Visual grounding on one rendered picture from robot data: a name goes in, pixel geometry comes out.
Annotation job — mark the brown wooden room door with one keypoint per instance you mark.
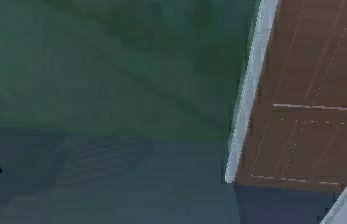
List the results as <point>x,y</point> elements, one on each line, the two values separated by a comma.
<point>307,83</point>

